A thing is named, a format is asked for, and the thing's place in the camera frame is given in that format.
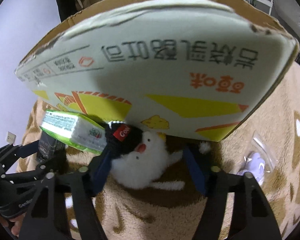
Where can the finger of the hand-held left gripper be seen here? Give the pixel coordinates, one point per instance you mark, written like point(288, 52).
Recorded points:
point(17, 150)
point(31, 172)

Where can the black hanging garment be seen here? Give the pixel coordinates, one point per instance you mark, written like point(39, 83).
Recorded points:
point(65, 5)

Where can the green tissue pack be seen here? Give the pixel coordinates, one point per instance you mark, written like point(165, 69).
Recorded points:
point(72, 130)

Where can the white plush with black hat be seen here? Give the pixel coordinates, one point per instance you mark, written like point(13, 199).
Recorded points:
point(140, 166)

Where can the cream padded chair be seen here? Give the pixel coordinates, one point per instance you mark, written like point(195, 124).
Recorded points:
point(290, 0)

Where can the purple toy in clear bag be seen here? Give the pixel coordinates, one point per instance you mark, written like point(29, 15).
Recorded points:
point(256, 162)

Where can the person's left hand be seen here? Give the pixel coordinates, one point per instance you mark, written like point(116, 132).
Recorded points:
point(15, 227)

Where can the printed cardboard box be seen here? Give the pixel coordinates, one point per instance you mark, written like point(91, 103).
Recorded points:
point(165, 67)

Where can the black glossy packet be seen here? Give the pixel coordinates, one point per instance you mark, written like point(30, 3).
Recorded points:
point(48, 147)

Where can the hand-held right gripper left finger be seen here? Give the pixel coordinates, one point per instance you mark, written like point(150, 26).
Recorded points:
point(102, 171)

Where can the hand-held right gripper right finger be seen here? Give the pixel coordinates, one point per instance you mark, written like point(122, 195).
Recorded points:
point(195, 171)

